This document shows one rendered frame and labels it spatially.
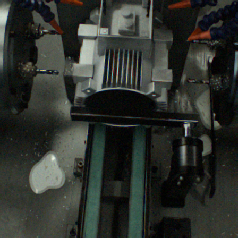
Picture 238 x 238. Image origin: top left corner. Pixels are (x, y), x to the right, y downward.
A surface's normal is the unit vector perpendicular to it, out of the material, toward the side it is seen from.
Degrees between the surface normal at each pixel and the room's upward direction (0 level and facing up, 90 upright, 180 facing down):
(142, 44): 90
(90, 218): 0
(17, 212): 0
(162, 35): 0
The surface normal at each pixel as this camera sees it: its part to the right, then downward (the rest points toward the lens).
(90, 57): 0.02, -0.47
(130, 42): -0.06, 0.88
